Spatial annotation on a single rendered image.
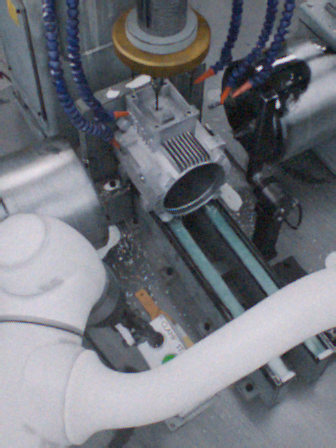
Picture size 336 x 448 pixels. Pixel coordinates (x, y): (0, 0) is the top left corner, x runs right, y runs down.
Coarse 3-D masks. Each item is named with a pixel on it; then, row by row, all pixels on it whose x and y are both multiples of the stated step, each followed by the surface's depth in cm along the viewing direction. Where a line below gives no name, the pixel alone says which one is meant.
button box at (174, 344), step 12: (156, 324) 116; (168, 324) 115; (168, 336) 115; (180, 336) 117; (144, 348) 115; (168, 348) 114; (180, 348) 113; (156, 360) 114; (216, 396) 111; (192, 408) 109; (204, 408) 112
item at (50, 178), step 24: (48, 144) 128; (0, 168) 124; (24, 168) 123; (48, 168) 124; (72, 168) 124; (0, 192) 120; (24, 192) 121; (48, 192) 122; (72, 192) 123; (96, 192) 125; (0, 216) 120; (72, 216) 124; (96, 216) 126; (96, 240) 129
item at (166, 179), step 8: (120, 120) 141; (128, 120) 141; (120, 128) 141; (216, 152) 136; (216, 160) 136; (160, 176) 133; (168, 176) 132; (168, 184) 133; (160, 216) 143; (168, 216) 143
